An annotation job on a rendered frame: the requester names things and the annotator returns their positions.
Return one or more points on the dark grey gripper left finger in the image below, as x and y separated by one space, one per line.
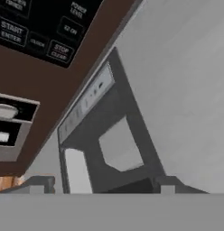
38 182

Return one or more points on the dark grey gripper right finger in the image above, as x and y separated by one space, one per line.
166 181

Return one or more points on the light brown wooden board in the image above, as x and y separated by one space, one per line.
8 182

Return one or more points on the dark grey coffee machine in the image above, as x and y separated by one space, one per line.
116 99

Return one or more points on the brown microwave oven, black panel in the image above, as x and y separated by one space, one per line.
35 81

